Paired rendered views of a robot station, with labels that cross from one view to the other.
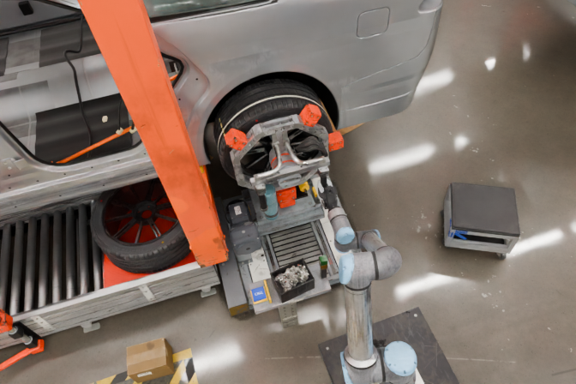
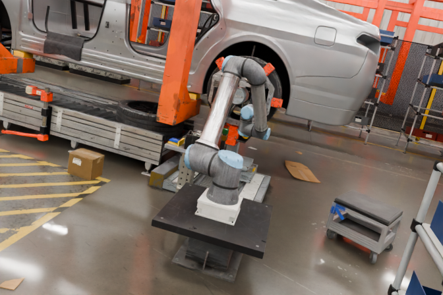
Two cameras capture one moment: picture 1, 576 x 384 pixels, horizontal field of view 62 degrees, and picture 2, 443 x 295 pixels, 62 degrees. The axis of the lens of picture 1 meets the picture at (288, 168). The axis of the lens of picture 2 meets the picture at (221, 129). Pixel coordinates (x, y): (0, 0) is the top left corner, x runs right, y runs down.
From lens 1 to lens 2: 237 cm
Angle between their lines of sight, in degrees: 43
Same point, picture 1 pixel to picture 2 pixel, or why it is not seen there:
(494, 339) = (327, 286)
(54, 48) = not seen: hidden behind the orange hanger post
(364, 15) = (321, 27)
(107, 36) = not seen: outside the picture
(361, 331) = (215, 109)
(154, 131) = not seen: outside the picture
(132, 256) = (128, 110)
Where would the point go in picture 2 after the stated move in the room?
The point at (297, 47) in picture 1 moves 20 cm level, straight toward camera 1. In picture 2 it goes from (278, 31) to (269, 29)
